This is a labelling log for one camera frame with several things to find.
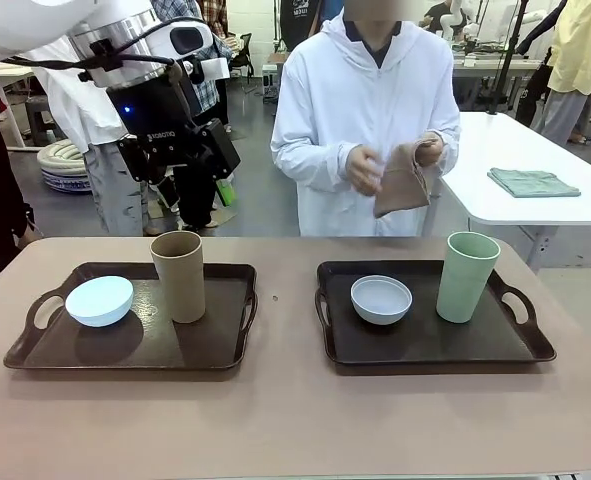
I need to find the coiled white hose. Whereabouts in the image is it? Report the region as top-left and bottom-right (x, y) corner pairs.
(39, 138), (94, 194)

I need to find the bystander in plaid shirt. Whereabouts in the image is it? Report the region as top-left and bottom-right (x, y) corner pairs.
(149, 0), (236, 229)

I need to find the green cloth mat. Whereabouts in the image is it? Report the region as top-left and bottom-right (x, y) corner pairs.
(487, 167), (582, 199)

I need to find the tan tall cup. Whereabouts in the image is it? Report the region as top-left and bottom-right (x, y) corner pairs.
(149, 230), (207, 324)

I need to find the grey plastic stool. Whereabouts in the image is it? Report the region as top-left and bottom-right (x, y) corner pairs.
(24, 95), (69, 147)

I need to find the person's right forearm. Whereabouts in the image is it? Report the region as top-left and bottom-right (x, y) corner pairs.
(270, 137), (361, 191)

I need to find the person's right hand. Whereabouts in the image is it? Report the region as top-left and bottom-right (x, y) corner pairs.
(347, 144), (384, 197)

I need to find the mint green tall cup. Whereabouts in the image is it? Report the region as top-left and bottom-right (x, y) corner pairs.
(435, 231), (502, 324)

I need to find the person in white hoodie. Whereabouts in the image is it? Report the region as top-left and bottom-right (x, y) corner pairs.
(269, 7), (462, 239)

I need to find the white table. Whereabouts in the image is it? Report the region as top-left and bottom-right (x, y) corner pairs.
(437, 110), (591, 274)

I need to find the bystander in white coat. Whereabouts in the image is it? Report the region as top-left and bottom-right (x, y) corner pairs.
(24, 37), (151, 236)

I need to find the light blue bowl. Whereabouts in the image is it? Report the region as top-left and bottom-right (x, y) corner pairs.
(64, 275), (135, 329)

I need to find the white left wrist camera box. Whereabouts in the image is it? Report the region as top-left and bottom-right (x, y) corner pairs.
(190, 55), (231, 85)

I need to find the black stand pole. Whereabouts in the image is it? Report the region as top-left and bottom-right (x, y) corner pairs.
(484, 0), (531, 117)

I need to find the person's left forearm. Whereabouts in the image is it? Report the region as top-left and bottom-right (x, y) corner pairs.
(432, 124), (462, 179)

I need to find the person's left hand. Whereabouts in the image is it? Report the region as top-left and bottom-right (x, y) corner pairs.
(414, 132), (446, 166)

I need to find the black office chair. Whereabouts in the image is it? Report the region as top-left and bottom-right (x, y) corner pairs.
(229, 32), (256, 76)

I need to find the beige cloth mat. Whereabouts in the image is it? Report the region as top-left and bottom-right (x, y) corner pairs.
(373, 141), (436, 220)

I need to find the dark brown tray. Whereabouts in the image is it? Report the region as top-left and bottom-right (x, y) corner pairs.
(3, 262), (259, 371)
(315, 259), (558, 365)

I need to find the grey-blue bowl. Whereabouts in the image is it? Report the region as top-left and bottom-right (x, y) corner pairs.
(350, 275), (414, 327)

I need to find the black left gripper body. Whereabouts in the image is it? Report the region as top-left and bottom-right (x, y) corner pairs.
(105, 74), (211, 181)

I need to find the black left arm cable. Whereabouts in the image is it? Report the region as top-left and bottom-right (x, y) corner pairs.
(0, 42), (181, 84)

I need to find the bystander in yellow shirt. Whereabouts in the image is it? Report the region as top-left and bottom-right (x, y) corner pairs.
(514, 0), (591, 146)

